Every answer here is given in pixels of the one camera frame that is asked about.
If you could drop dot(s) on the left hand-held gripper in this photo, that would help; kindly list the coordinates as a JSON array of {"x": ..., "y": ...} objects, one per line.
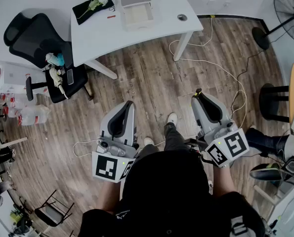
[{"x": 106, "y": 167}]

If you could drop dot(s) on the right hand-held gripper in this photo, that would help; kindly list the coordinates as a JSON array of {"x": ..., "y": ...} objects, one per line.
[{"x": 235, "y": 144}]

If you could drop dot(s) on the person's right forearm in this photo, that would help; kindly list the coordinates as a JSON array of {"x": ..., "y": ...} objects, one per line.
[{"x": 223, "y": 181}]

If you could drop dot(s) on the person's left forearm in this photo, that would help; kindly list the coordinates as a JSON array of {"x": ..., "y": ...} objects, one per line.
[{"x": 109, "y": 196}]

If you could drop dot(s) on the person's left white shoe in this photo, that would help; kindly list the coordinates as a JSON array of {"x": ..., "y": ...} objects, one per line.
[{"x": 148, "y": 141}]

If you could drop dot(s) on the person's white shoe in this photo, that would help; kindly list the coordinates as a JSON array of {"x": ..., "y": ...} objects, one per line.
[
  {"x": 148, "y": 141},
  {"x": 172, "y": 118}
]

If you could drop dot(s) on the person's right white shoe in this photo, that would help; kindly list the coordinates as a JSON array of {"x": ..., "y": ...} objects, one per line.
[{"x": 172, "y": 118}]

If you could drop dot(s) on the person's dark trousers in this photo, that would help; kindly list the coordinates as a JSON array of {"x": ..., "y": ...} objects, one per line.
[{"x": 172, "y": 137}]

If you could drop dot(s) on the silver wristwatch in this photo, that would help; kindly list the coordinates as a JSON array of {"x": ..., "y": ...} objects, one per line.
[{"x": 224, "y": 166}]

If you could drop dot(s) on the black round stool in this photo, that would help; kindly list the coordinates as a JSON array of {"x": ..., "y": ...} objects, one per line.
[{"x": 267, "y": 100}]

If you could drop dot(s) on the white table leg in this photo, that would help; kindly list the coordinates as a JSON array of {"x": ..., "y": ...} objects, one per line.
[
  {"x": 102, "y": 69},
  {"x": 182, "y": 46}
]

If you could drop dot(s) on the black smartphone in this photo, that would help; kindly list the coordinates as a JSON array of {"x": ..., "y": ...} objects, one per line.
[{"x": 70, "y": 76}]

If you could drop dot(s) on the beige folded umbrella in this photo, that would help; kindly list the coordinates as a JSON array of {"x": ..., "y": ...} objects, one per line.
[{"x": 56, "y": 80}]

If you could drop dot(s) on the person's black shirt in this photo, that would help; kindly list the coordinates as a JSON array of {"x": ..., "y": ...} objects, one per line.
[{"x": 166, "y": 194}]

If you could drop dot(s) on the large clear plastic bag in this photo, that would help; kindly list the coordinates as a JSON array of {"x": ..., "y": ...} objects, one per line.
[{"x": 34, "y": 115}]

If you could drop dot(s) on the teal object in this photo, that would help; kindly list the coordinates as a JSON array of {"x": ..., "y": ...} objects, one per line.
[{"x": 61, "y": 59}]

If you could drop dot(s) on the black floor fan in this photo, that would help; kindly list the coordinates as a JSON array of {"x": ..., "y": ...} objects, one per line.
[{"x": 260, "y": 37}]

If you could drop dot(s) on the white wrapped bundle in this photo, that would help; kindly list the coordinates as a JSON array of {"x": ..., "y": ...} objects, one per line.
[{"x": 51, "y": 58}]

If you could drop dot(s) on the small clear plastic bag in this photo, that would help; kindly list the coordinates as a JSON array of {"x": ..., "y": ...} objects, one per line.
[{"x": 12, "y": 107}]

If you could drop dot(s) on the small red object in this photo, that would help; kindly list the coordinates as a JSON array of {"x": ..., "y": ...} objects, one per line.
[{"x": 111, "y": 16}]

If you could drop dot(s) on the black folding chair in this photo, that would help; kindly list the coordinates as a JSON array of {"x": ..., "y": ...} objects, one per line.
[{"x": 51, "y": 215}]

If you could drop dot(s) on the white cardboard boxes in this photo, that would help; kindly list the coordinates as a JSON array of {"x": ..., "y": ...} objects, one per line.
[{"x": 15, "y": 78}]

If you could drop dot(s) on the black mesh office chair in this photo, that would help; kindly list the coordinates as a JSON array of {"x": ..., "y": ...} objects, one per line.
[{"x": 25, "y": 41}]

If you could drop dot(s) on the white artificial flower stem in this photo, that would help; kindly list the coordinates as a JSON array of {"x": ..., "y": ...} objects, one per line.
[{"x": 97, "y": 1}]

